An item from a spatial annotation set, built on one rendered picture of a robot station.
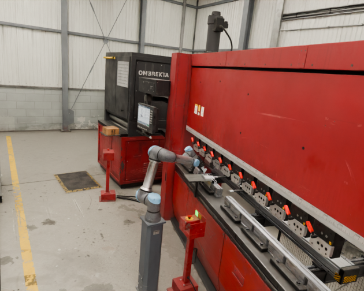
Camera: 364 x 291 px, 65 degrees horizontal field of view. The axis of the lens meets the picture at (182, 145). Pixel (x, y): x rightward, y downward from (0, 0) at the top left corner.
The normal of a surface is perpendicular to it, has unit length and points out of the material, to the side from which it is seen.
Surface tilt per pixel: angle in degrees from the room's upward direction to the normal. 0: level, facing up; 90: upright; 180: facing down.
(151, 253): 90
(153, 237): 90
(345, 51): 90
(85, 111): 90
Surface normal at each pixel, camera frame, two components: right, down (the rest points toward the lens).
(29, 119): 0.53, 0.26
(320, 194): -0.95, -0.01
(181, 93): 0.30, 0.27
